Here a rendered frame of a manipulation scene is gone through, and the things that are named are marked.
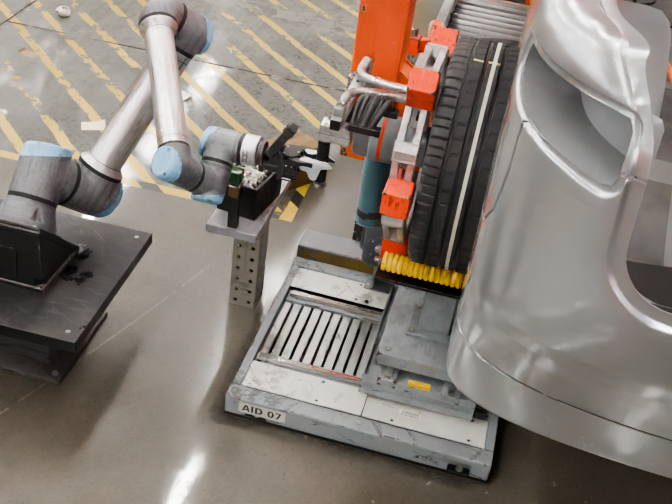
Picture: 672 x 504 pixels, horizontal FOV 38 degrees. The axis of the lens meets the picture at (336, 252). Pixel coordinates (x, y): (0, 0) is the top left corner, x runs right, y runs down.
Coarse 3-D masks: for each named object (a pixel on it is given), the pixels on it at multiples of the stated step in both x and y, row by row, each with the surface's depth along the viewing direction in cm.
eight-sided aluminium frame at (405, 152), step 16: (432, 48) 272; (448, 48) 275; (432, 64) 286; (432, 112) 299; (400, 128) 254; (416, 128) 253; (400, 144) 253; (416, 144) 252; (400, 160) 253; (416, 160) 253; (416, 192) 301; (384, 224) 267; (400, 224) 264; (400, 240) 282
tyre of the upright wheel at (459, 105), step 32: (480, 64) 253; (512, 64) 254; (448, 96) 249; (480, 96) 248; (448, 128) 247; (480, 128) 246; (448, 160) 247; (480, 160) 246; (448, 192) 249; (480, 192) 247; (416, 224) 256; (448, 224) 254; (416, 256) 270
